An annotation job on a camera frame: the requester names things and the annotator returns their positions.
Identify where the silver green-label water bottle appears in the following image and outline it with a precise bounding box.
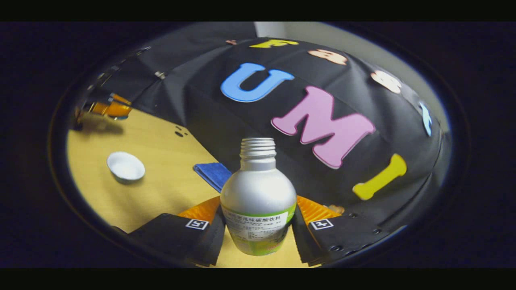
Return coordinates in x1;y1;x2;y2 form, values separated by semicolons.
220;137;298;256

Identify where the black backdrop cloth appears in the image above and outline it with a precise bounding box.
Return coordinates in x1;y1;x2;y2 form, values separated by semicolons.
85;22;449;238

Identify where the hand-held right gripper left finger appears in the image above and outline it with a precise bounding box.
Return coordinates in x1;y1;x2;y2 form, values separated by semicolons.
129;196;226;267

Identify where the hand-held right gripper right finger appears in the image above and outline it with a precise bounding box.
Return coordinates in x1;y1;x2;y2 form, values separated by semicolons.
291;195;397;266

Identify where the folded blue towel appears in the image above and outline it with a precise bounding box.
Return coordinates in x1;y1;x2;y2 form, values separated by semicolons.
193;162;233;193

